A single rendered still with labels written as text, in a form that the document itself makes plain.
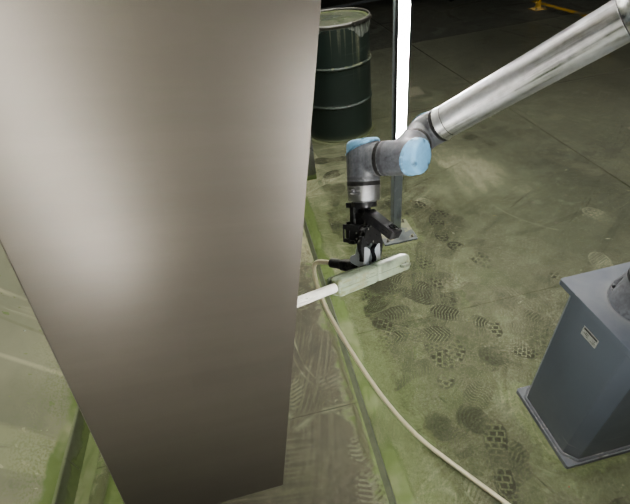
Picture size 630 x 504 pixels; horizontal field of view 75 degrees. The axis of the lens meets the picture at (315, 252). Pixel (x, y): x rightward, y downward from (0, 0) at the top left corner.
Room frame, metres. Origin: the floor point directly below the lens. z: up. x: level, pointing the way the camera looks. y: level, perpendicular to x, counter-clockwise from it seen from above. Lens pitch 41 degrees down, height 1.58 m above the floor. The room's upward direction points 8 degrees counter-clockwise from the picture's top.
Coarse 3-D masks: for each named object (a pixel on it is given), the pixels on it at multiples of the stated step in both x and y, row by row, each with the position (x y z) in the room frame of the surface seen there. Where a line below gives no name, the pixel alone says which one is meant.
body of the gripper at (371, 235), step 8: (352, 208) 0.94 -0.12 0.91; (360, 208) 0.93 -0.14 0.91; (368, 208) 0.93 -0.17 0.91; (352, 216) 0.93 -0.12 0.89; (360, 216) 0.91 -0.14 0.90; (344, 224) 0.92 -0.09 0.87; (352, 224) 0.91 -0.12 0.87; (360, 224) 0.90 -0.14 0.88; (368, 224) 0.88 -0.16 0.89; (344, 232) 0.91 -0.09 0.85; (352, 232) 0.90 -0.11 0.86; (360, 232) 0.88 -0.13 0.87; (368, 232) 0.87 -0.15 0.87; (376, 232) 0.89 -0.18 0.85; (344, 240) 0.90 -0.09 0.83; (352, 240) 0.89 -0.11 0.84; (368, 240) 0.86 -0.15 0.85; (376, 240) 0.88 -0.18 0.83
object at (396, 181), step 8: (392, 64) 1.91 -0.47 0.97; (392, 72) 1.91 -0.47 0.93; (392, 80) 1.91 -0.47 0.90; (392, 88) 1.91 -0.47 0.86; (392, 96) 1.90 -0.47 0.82; (392, 104) 1.90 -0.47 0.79; (392, 112) 1.90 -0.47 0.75; (392, 120) 1.90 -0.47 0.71; (392, 128) 1.90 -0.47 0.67; (392, 136) 1.90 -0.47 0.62; (392, 176) 1.89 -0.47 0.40; (400, 176) 1.87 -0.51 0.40; (392, 184) 1.89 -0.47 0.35; (400, 184) 1.87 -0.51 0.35; (392, 192) 1.89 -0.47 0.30; (400, 192) 1.87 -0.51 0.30; (392, 200) 1.88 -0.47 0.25; (400, 200) 1.87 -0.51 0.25; (392, 208) 1.88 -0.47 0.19; (400, 208) 1.87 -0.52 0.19; (392, 216) 1.88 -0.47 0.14; (400, 216) 1.87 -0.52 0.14; (400, 224) 1.87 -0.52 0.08
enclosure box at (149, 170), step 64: (0, 0) 0.41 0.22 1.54; (64, 0) 0.42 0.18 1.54; (128, 0) 0.43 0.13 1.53; (192, 0) 0.44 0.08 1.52; (256, 0) 0.45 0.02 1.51; (320, 0) 0.46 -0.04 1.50; (0, 64) 0.40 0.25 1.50; (64, 64) 0.41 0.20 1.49; (128, 64) 0.42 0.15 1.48; (192, 64) 0.43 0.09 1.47; (256, 64) 0.45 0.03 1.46; (0, 128) 0.40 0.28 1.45; (64, 128) 0.41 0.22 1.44; (128, 128) 0.42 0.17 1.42; (192, 128) 0.43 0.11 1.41; (256, 128) 0.44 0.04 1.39; (0, 192) 0.39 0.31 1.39; (64, 192) 0.40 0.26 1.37; (128, 192) 0.41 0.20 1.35; (192, 192) 0.42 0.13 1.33; (256, 192) 0.44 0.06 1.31; (64, 256) 0.39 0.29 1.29; (128, 256) 0.40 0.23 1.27; (192, 256) 0.42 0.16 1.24; (256, 256) 0.44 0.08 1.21; (64, 320) 0.38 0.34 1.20; (128, 320) 0.40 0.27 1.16; (192, 320) 0.41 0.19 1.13; (256, 320) 0.43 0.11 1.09; (128, 384) 0.38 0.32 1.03; (192, 384) 0.40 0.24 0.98; (256, 384) 0.42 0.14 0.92; (128, 448) 0.37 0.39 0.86; (192, 448) 0.39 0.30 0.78; (256, 448) 0.41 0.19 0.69
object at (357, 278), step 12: (336, 264) 0.91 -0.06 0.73; (348, 264) 0.88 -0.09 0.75; (372, 264) 0.81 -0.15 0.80; (384, 264) 0.81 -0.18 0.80; (396, 264) 0.83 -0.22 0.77; (408, 264) 0.84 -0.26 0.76; (336, 276) 0.73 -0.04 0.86; (348, 276) 0.73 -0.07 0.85; (360, 276) 0.75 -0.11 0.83; (372, 276) 0.77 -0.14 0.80; (384, 276) 0.79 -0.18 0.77; (324, 288) 0.69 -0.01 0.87; (336, 288) 0.70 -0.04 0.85; (348, 288) 0.71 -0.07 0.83; (360, 288) 0.73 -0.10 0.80; (300, 300) 0.63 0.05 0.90; (312, 300) 0.65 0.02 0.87
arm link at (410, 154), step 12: (408, 132) 0.97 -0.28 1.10; (420, 132) 0.97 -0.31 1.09; (384, 144) 0.95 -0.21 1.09; (396, 144) 0.92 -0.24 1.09; (408, 144) 0.90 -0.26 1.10; (420, 144) 0.90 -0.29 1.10; (372, 156) 0.94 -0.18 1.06; (384, 156) 0.92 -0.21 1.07; (396, 156) 0.90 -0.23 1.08; (408, 156) 0.88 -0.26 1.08; (420, 156) 0.88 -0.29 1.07; (384, 168) 0.91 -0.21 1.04; (396, 168) 0.89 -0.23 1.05; (408, 168) 0.87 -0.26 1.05; (420, 168) 0.87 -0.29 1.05
